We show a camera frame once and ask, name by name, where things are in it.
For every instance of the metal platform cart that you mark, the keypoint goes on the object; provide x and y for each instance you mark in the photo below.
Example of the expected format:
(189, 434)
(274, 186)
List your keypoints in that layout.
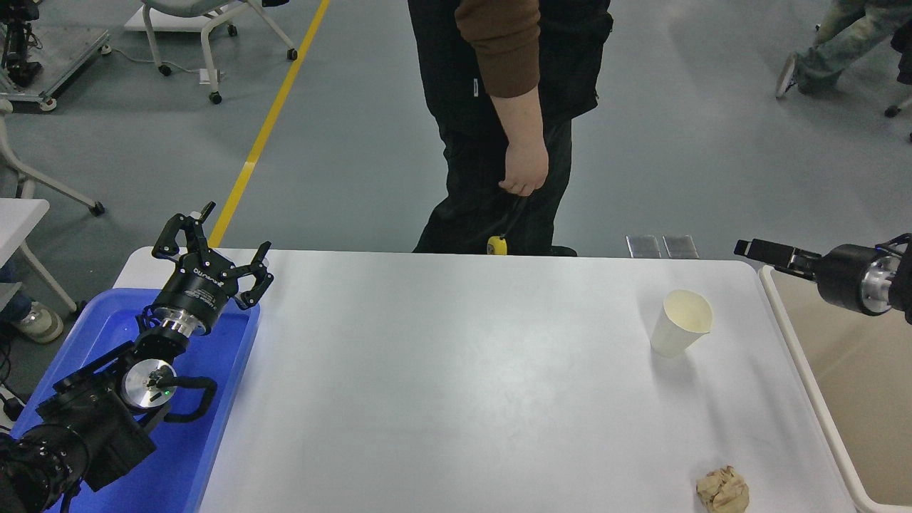
(64, 57)

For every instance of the seated person's leg and shoe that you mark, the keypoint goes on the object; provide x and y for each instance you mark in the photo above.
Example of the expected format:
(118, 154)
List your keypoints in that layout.
(39, 324)

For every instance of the small white side table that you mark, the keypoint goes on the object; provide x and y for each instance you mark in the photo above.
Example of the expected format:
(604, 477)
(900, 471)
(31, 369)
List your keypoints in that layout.
(18, 221)

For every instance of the large pale bin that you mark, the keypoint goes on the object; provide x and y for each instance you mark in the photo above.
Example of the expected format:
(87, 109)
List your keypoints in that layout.
(855, 370)

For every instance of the crumpled tan paper ball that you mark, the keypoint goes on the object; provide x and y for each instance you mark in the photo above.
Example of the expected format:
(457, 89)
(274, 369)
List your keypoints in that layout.
(723, 490)

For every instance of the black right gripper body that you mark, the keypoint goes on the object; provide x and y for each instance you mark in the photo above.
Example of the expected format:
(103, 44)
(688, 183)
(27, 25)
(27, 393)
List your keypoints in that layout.
(841, 278)

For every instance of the person with tape measure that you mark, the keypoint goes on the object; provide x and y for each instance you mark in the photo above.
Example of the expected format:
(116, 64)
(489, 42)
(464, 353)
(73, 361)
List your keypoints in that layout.
(470, 185)

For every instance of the metal floor plate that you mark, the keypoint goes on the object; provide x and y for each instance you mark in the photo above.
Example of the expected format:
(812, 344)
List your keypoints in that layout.
(643, 246)
(681, 246)

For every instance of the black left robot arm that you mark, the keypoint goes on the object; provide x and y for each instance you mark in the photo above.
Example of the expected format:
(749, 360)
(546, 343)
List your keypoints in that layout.
(92, 427)

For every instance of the blue plastic tray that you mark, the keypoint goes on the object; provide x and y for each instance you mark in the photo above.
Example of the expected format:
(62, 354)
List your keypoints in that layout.
(214, 370)

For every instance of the person's right forearm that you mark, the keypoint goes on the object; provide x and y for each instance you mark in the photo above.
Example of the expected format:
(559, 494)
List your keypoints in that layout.
(513, 114)

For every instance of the white paper cup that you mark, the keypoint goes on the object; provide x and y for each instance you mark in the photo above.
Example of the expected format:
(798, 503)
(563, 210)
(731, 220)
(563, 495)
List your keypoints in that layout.
(677, 335)

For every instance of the dark office chair with caster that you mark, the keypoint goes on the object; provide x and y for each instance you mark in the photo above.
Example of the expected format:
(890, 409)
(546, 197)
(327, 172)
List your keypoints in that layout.
(903, 57)

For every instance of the person's right hand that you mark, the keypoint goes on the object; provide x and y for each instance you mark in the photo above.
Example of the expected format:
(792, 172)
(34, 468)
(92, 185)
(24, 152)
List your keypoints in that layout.
(526, 164)

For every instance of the person in mottled trousers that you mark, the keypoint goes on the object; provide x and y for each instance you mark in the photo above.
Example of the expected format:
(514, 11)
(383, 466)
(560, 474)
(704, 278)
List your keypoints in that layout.
(848, 43)

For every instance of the black device on cart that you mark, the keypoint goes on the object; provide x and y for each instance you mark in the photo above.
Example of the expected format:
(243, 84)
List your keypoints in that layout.
(18, 50)

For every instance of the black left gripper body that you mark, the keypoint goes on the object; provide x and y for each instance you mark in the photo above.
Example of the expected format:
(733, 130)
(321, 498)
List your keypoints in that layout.
(199, 288)

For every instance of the yellow tape measure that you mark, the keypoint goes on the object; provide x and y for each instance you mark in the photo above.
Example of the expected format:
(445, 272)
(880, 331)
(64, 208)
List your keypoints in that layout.
(496, 246)

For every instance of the white rolling chair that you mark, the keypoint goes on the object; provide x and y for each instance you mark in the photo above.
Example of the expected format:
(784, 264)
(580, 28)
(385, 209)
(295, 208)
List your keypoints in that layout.
(206, 35)

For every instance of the white chair base with caster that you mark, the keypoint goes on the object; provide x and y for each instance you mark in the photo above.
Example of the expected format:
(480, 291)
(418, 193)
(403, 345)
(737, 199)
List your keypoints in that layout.
(50, 184)

